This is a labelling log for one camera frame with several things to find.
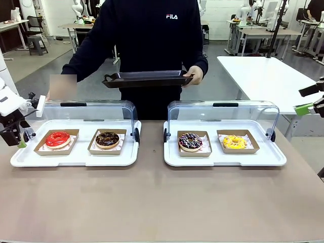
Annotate black serving tray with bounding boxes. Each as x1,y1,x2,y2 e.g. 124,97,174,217
102,70,195,89

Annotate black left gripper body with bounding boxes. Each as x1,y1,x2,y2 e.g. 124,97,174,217
0,109,31,133

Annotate wooden background table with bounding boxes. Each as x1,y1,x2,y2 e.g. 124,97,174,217
58,23,95,54

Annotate person's left hand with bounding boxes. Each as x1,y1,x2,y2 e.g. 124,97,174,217
181,65,205,89

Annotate person's right hand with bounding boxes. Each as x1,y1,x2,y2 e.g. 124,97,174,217
46,74,77,102

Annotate person's left forearm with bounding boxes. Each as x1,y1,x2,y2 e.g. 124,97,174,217
181,48,209,74

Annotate person in navy sweatshirt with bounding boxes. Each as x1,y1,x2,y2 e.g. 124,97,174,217
62,0,209,121

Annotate black tripod stand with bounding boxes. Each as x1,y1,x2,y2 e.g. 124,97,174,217
265,0,291,58

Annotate background person in black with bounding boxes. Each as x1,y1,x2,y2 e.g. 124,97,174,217
305,0,324,22

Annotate white display tray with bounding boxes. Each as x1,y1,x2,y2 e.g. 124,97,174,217
10,119,142,168
163,119,288,168

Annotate red glazed donut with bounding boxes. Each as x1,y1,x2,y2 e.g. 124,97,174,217
45,131,71,149

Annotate white side table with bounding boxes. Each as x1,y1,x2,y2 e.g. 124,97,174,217
217,55,324,141

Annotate clear hinged tray cover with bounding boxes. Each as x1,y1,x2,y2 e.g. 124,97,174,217
24,99,140,149
164,100,280,144

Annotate yellow glazed donut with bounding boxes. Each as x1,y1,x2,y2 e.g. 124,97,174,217
222,135,248,150

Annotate white smiley paper liner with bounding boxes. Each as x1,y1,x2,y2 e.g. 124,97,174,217
37,134,77,152
218,134,254,150
179,134,210,153
91,131,125,150

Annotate brown cardboard donut box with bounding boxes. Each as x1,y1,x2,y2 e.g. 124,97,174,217
87,129,127,155
33,129,80,156
177,130,212,158
216,129,260,154

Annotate chocolate donut colourful sprinkles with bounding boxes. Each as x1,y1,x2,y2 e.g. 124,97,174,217
178,132,203,152

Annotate beige background table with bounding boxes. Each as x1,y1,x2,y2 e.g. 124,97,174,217
236,27,303,58

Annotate chocolate donut with nuts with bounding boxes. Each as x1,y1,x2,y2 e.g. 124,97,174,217
95,131,120,149

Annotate person's right forearm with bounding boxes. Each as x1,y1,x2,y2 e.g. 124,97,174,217
62,54,102,83

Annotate grey plastic stool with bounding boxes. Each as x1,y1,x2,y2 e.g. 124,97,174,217
27,35,49,56

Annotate light wooden background desk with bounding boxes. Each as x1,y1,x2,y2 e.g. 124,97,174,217
0,19,30,61

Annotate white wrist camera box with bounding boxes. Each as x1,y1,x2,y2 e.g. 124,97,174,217
27,92,47,117

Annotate black office chair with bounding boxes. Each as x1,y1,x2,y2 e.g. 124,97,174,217
26,15,50,46

